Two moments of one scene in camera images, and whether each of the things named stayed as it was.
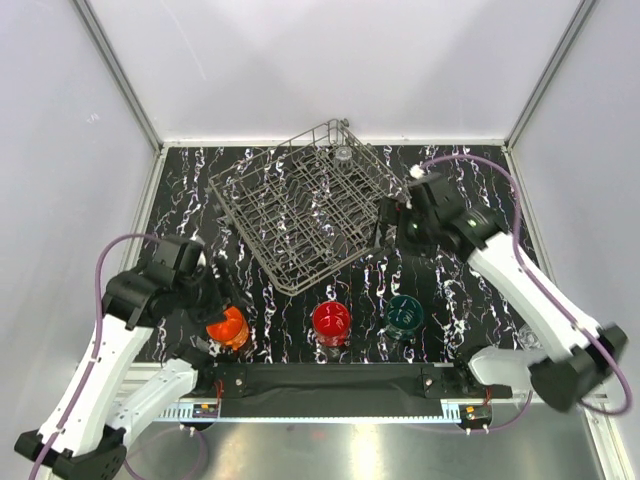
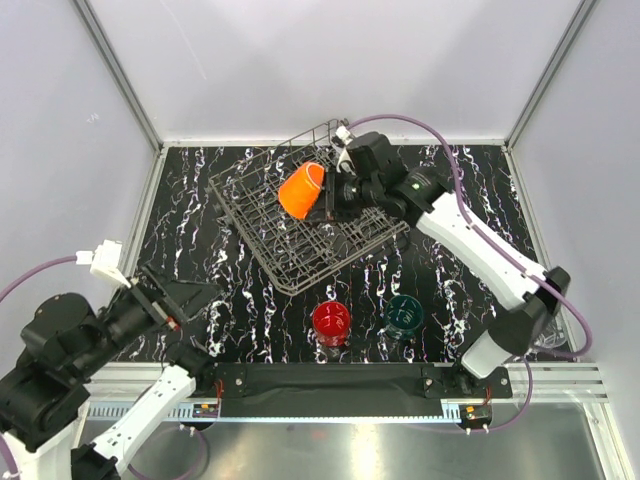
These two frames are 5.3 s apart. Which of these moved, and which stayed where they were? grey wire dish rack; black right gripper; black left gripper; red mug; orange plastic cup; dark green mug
Moved: black right gripper; orange plastic cup; black left gripper
Stayed: grey wire dish rack; dark green mug; red mug
